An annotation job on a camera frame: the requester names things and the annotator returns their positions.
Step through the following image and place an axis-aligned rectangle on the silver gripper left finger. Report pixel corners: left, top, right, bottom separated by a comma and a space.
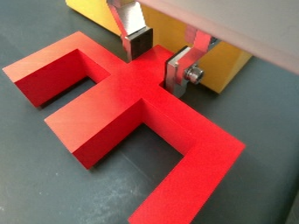
107, 0, 154, 61

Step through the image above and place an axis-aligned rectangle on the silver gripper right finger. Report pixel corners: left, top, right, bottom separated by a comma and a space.
165, 25, 217, 97

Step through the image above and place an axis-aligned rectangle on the yellow base board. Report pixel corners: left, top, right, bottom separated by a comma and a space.
66, 0, 251, 94

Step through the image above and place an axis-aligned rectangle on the red E-shaped block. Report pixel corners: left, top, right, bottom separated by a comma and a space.
4, 32, 245, 224

